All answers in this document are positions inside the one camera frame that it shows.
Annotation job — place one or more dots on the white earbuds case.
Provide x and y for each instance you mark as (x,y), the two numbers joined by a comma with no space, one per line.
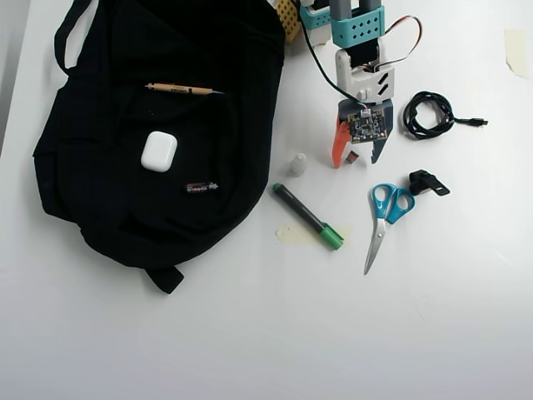
(158,150)

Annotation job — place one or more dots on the yellow perforated plastic part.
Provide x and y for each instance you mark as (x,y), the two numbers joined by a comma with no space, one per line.
(288,21)

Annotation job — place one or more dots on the black cylindrical battery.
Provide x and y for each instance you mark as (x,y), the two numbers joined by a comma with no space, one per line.
(200,188)

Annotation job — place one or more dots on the teal and white robot arm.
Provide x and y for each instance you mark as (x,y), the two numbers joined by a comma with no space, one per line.
(362,27)

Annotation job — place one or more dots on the beige masking tape strip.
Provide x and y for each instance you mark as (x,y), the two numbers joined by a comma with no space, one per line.
(516,52)

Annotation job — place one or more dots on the red and black usb stick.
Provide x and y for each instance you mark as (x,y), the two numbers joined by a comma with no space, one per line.
(353,158)

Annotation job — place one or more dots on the gripper camera circuit board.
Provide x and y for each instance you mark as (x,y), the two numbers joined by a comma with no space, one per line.
(368,127)

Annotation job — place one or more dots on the small white dropper bottle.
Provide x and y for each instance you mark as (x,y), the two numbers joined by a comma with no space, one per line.
(298,166)

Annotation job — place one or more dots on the black fabric backpack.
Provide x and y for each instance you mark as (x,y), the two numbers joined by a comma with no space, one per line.
(125,216)

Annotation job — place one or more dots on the stained beige tape patch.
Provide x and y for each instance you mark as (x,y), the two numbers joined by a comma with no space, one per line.
(293,235)

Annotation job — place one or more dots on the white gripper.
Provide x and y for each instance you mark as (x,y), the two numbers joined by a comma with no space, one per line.
(341,143)

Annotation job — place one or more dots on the green and black marker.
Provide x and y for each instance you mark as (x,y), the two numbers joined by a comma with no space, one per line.
(302,212)

